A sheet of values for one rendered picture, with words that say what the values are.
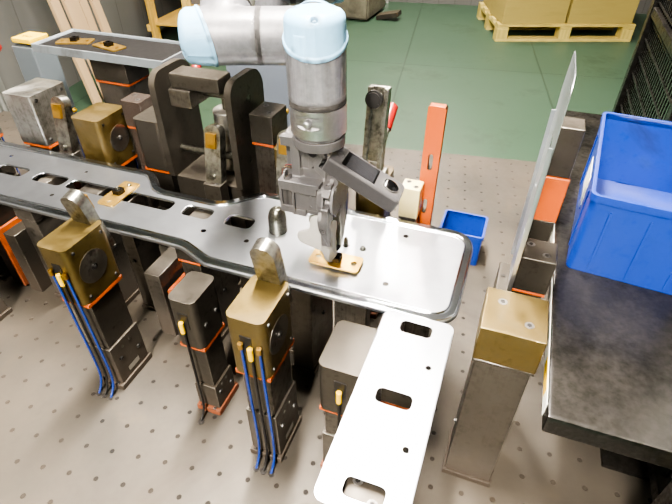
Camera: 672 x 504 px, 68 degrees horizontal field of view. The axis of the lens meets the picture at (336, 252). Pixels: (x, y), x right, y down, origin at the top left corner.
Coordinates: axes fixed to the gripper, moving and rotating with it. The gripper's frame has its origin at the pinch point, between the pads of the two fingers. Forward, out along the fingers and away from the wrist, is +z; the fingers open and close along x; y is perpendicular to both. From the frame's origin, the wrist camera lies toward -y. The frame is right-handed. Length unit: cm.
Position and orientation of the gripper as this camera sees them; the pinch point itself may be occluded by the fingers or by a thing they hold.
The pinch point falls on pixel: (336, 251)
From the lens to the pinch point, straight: 78.8
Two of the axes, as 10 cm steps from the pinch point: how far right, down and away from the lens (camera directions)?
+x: -3.4, 5.9, -7.3
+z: 0.2, 7.8, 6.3
